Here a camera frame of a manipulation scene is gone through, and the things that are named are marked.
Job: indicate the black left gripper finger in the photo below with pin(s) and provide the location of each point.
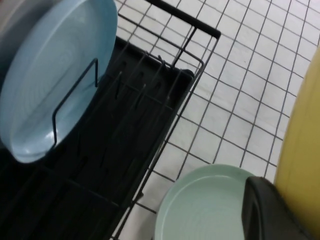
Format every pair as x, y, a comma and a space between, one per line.
267, 215

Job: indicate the yellow round plate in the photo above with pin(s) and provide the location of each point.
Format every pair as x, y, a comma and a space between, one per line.
305, 150

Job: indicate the mint green round plate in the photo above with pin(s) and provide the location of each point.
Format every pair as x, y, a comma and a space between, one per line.
200, 212

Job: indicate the light blue round plate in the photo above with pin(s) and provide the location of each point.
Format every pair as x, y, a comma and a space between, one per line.
50, 75

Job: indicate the white grid tablecloth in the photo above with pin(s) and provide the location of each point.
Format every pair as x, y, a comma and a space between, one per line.
250, 100

